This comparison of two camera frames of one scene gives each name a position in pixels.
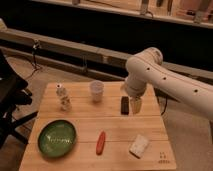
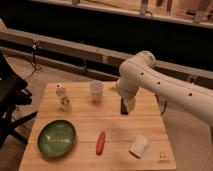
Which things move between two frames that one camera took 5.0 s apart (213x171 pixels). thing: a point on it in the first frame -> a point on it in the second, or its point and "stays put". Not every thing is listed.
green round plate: (56, 138) stays put
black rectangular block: (124, 105) stays put
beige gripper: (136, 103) -> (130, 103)
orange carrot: (100, 143) stays put
